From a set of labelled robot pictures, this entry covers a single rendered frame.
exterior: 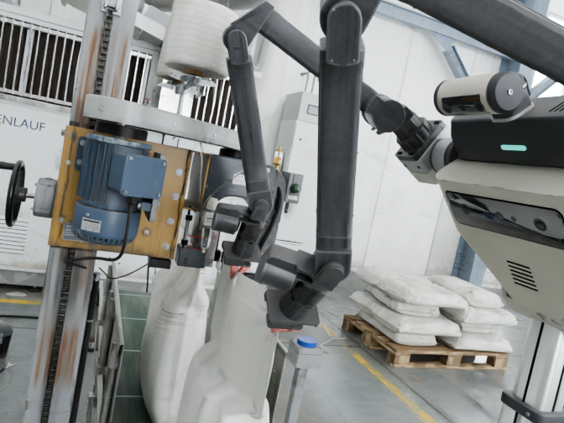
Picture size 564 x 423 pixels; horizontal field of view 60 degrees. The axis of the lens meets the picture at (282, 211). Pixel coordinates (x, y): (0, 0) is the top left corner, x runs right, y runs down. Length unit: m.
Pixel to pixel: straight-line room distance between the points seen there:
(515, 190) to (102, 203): 0.86
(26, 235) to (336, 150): 3.66
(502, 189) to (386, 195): 5.45
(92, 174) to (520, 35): 0.90
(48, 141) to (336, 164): 3.54
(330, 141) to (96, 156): 0.66
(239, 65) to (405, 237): 5.73
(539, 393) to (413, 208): 5.57
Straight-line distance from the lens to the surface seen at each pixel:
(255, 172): 1.16
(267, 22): 1.10
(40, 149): 4.11
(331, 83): 0.64
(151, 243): 1.40
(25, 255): 4.23
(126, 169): 1.09
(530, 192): 0.94
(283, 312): 0.90
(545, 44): 0.68
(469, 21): 0.64
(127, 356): 2.37
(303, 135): 5.18
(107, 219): 1.17
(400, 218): 6.59
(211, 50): 1.20
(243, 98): 1.12
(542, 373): 1.20
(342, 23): 0.59
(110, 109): 1.15
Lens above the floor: 1.34
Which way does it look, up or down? 5 degrees down
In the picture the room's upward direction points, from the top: 11 degrees clockwise
